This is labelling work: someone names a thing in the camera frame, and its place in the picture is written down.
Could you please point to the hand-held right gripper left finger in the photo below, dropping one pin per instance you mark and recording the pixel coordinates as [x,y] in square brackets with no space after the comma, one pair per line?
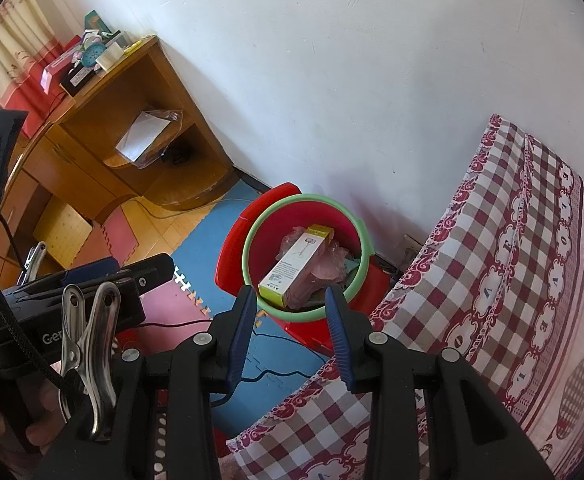
[239,335]

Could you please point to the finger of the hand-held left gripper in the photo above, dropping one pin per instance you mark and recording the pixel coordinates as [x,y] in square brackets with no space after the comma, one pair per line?
[147,272]
[89,267]

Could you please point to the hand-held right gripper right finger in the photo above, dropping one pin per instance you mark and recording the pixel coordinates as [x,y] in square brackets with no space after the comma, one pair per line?
[339,340]

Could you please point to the clear plastic bag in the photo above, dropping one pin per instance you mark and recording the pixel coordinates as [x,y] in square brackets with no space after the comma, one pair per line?
[327,270]

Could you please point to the green white cardboard box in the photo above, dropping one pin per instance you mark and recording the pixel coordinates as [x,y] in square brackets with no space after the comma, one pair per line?
[292,270]

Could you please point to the red basin green rim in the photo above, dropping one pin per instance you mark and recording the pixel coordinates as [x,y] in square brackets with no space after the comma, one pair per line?
[267,245]

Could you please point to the person's left hand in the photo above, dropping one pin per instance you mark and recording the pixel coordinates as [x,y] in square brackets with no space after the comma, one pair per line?
[47,410]

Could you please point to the silver metal spring clip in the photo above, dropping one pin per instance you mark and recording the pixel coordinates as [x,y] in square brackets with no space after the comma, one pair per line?
[89,360]
[34,262]

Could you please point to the foam puzzle floor mats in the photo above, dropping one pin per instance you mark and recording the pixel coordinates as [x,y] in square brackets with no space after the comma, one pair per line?
[207,245]

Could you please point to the red plastic stool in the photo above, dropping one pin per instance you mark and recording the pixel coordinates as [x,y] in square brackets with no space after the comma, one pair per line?
[232,260]

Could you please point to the plastic wrapped white paper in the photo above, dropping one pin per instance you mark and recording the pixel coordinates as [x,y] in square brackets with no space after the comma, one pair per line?
[142,135]

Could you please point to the patchwork heart print bedsheet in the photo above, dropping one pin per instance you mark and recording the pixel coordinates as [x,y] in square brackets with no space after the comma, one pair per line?
[496,285]

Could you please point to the black box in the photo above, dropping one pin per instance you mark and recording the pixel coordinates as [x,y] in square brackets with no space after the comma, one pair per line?
[77,82]

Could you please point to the wooden desk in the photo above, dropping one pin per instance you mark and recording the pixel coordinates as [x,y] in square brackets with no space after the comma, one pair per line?
[172,75]

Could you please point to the teal alarm clock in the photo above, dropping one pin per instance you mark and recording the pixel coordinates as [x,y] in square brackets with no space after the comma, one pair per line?
[92,54]

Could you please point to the beige red curtain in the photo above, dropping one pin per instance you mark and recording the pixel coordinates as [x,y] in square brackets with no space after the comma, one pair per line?
[12,35]

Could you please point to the green paper box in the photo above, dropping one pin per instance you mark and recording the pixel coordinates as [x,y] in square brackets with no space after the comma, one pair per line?
[97,22]

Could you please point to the white wall socket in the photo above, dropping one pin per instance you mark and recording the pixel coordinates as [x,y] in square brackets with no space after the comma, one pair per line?
[411,250]

